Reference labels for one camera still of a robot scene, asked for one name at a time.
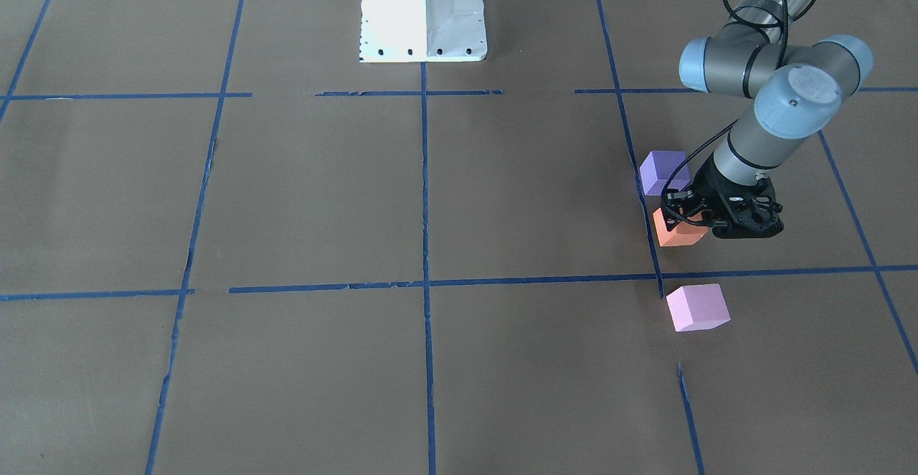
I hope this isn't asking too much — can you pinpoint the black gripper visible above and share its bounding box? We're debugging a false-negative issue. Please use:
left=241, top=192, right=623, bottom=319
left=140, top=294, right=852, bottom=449
left=691, top=156, right=784, bottom=239

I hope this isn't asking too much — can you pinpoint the orange foam block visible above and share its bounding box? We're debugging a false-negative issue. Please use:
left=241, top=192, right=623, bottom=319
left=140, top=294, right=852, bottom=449
left=653, top=208, right=709, bottom=248

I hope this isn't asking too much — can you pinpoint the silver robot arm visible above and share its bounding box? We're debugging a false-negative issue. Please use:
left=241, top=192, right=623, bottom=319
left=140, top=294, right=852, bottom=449
left=660, top=0, right=874, bottom=239

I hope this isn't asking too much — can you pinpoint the purple foam block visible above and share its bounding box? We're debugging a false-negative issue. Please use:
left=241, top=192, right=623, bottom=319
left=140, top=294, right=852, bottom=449
left=638, top=149, right=686, bottom=197

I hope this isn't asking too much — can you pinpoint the pink foam block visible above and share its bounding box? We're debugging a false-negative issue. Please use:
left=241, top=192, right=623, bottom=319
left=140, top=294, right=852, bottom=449
left=666, top=284, right=731, bottom=332

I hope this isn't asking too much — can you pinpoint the brown paper table cover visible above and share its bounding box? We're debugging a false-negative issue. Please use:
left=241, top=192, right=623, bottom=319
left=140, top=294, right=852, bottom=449
left=2, top=0, right=916, bottom=474

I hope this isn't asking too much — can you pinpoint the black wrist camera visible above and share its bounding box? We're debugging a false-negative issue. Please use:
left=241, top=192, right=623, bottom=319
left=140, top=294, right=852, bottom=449
left=661, top=188, right=714, bottom=232

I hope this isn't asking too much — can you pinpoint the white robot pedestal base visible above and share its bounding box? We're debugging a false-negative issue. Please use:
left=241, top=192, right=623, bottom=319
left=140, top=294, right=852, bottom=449
left=359, top=0, right=488, bottom=63

